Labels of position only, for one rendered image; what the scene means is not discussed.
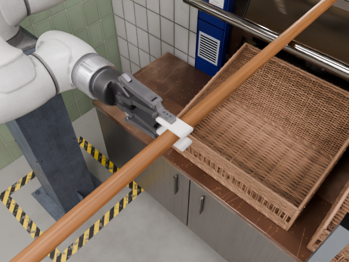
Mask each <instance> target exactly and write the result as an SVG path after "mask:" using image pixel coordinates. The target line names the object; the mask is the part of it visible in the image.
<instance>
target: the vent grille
mask: <svg viewBox="0 0 349 262"><path fill-rule="evenodd" d="M219 47H220V41H219V40H217V39H215V38H213V37H211V36H209V35H207V34H205V33H203V32H201V31H199V42H198V56H200V57H202V58H203V59H205V60H207V61H209V62H211V63H213V64H214V65H216V66H217V63H218V55H219Z"/></svg>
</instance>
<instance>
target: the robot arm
mask: <svg viewBox="0 0 349 262"><path fill-rule="evenodd" d="M65 1H67V0H0V124H3V123H6V122H9V121H12V120H15V119H17V118H19V117H21V116H24V115H26V114H28V113H30V112H31V111H33V110H35V109H37V108H39V107H40V106H42V105H43V104H45V103H46V102H47V101H48V100H49V99H51V98H52V97H54V96H55V95H57V94H59V93H62V92H64V91H67V90H71V89H76V88H77V89H79V90H80V91H82V92H83V93H85V94H86V95H87V96H89V97H90V98H92V99H98V100H100V101H101V102H103V103H104V104H105V105H107V106H118V107H119V109H120V110H121V111H123V112H125V115H126V118H124V120H125V122H126V123H129V124H132V125H133V126H135V127H137V128H138V129H140V130H141V131H143V132H144V133H146V134H148V135H149V136H151V137H152V138H154V139H156V138H157V137H158V136H159V135H161V134H162V133H163V132H164V131H165V130H167V129H168V130H170V131H171V132H173V133H174V134H176V135H177V136H179V137H180V139H179V140H178V141H177V142H176V143H175V144H174V146H175V147H176V148H178V149H179V150H181V151H182V152H183V151H184V150H185V149H186V148H187V147H188V146H190V145H191V144H192V140H190V139H189V138H187V136H188V135H189V134H190V133H191V132H192V131H193V128H192V127H191V126H189V125H187V124H186V123H185V122H183V121H182V120H180V119H179V118H177V117H175V116H174V115H173V114H172V113H170V112H169V111H167V110H166V109H165V107H164V106H163V105H162V101H163V100H162V98H161V97H160V96H159V95H157V94H156V93H154V92H153V91H151V90H150V89H149V88H147V87H146V86H145V85H143V84H142V83H141V82H139V81H138V80H136V79H135V78H134V77H133V76H132V74H131V73H130V72H129V71H127V72H125V73H124V74H122V73H120V72H119V71H118V70H117V67H116V66H115V65H114V64H112V63H111V62H109V61H107V60H106V59H104V58H103V57H102V56H100V55H98V54H97V53H96V51H95V50H94V49H93V48H92V47H91V46H90V45H88V44H87V43H86V42H84V41H83V40H81V39H80V38H78V37H76V36H74V35H72V34H69V33H66V32H63V31H57V30H51V31H47V32H45V33H43V34H42V35H41V36H40V37H39V38H38V40H36V39H33V38H31V37H29V36H27V35H26V34H25V33H23V32H22V30H21V28H20V26H19V23H20V22H21V21H22V20H23V19H25V18H26V17H27V16H30V15H33V14H37V13H39V12H42V11H45V10H48V9H51V8H53V7H55V6H57V5H59V4H61V3H63V2H65ZM35 47H36V48H35ZM31 48H35V52H33V53H32V54H30V55H28V56H27V55H25V54H24V53H23V52H25V51H27V50H29V49H31ZM153 99H154V100H153ZM157 116H158V117H157Z"/></svg>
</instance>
